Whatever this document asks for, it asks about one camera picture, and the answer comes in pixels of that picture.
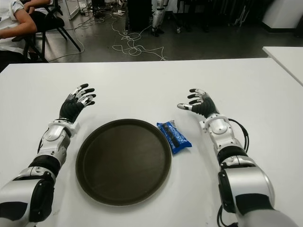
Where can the white side table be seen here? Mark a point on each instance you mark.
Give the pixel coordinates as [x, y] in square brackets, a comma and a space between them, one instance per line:
[288, 59]

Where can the white power strip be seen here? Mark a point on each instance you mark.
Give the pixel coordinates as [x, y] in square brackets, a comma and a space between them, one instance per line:
[119, 12]

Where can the white leaning panel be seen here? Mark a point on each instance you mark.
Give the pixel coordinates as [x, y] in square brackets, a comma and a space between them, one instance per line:
[72, 8]

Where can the seated person in white shirt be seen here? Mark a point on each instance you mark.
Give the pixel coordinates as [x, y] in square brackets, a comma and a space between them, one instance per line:
[11, 28]

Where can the round dark brown tray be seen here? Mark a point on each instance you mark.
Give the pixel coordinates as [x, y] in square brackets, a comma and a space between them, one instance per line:
[123, 163]

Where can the silver humanoid robot legs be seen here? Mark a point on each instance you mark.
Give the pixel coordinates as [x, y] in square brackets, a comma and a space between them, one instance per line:
[157, 16]

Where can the left silver black robot arm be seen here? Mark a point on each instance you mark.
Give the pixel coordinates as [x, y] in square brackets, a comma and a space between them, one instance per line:
[52, 142]

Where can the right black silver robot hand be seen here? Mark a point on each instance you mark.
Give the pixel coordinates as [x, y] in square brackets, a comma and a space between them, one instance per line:
[206, 106]

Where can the black folding chair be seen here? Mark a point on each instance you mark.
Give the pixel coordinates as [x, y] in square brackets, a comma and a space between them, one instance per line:
[49, 22]

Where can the blue Oreo cookie packet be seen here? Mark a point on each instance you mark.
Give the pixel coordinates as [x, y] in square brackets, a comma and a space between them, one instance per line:
[175, 138]

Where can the right silver black robot arm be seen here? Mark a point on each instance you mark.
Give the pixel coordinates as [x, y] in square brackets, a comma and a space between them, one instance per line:
[236, 170]

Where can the white cabinet with black base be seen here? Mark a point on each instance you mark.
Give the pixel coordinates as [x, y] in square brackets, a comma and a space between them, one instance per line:
[284, 11]

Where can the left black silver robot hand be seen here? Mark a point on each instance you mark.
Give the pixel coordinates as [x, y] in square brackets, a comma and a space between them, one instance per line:
[68, 108]

